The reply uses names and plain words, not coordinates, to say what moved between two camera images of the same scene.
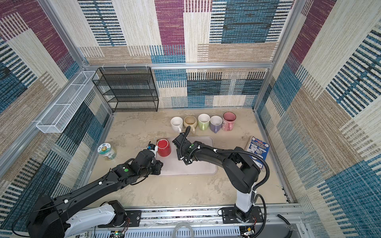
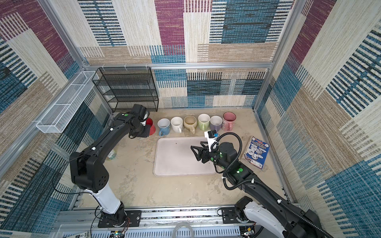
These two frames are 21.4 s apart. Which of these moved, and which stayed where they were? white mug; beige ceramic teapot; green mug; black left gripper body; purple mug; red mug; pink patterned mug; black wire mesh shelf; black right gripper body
Moved: black left gripper body; red mug; black right gripper body
Stayed: green mug; pink patterned mug; black wire mesh shelf; purple mug; beige ceramic teapot; white mug
